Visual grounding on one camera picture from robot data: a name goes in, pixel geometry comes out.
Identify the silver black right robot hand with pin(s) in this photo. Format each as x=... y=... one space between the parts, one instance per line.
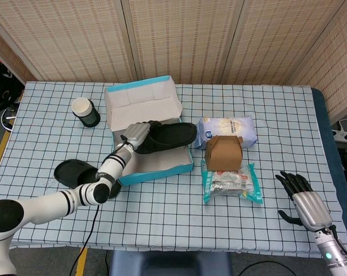
x=311 y=210

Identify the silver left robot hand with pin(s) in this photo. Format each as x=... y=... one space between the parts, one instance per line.
x=136 y=133

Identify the black rubber slipper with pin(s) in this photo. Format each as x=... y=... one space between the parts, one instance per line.
x=167 y=136
x=73 y=172

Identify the teal cardboard shoe box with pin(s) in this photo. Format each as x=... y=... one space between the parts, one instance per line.
x=162 y=164

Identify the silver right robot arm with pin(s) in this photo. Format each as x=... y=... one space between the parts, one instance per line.
x=331 y=253

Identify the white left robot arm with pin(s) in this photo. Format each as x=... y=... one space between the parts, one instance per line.
x=47 y=204

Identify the brown kraft gable box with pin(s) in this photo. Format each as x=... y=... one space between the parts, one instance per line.
x=222 y=156

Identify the black mesh cup holder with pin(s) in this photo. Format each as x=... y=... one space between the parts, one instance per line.
x=91 y=119

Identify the dark blue table padding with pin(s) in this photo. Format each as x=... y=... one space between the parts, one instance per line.
x=328 y=129

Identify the teal clear snack packet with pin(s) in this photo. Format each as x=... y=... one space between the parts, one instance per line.
x=228 y=184

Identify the white plastic chair base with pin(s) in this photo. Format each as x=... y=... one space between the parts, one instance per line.
x=346 y=129

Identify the pale blue white food bag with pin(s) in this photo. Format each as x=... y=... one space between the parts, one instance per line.
x=228 y=125

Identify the blue checked tablecloth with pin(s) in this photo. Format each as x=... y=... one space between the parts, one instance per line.
x=173 y=224

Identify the bamboo folding screen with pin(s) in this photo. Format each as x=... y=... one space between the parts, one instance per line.
x=190 y=37

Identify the chrome swivel stool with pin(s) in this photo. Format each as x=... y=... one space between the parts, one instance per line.
x=7 y=120

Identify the blue chair seat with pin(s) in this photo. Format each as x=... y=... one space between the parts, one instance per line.
x=167 y=264

